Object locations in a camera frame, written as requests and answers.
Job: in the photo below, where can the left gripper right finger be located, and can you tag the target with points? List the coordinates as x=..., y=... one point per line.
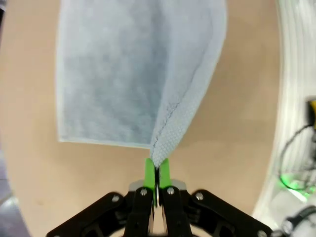
x=176, y=212

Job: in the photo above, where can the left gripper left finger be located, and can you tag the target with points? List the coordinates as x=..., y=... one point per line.
x=142, y=212

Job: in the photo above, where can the blue towel with white loop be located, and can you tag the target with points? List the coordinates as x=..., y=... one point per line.
x=111, y=74

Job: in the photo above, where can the yellow black device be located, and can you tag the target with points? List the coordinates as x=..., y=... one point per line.
x=312, y=111

